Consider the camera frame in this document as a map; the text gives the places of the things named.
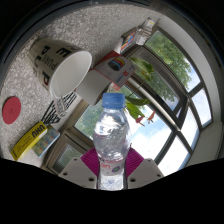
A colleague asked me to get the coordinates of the black grid trivet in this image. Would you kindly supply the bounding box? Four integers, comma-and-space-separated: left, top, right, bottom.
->
40, 91, 79, 126

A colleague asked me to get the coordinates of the long yellow box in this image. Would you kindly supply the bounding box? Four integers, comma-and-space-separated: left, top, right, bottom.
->
10, 121, 49, 162

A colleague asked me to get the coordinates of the clear plastic water bottle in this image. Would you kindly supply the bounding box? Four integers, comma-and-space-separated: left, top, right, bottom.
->
92, 92, 133, 191

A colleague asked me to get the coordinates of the dark-framed bay window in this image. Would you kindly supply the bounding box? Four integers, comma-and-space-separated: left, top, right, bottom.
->
44, 23, 218, 176

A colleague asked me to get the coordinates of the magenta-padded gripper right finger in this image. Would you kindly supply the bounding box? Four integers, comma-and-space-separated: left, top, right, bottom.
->
124, 147, 165, 190

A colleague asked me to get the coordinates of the white mug with black lettering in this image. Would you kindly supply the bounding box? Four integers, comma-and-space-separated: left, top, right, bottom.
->
27, 37, 93, 100

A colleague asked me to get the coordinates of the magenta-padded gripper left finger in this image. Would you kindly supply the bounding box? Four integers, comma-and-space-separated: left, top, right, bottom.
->
58, 147, 101, 190

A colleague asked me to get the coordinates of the flat round red coaster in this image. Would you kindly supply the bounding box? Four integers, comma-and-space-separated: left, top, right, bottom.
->
1, 96, 23, 126

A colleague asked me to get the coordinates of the potted plant in white pot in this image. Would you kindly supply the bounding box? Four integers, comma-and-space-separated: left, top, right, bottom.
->
75, 56, 157, 127

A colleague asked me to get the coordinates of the flat colourful marker box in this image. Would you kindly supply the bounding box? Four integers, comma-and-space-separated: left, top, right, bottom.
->
119, 29, 138, 55

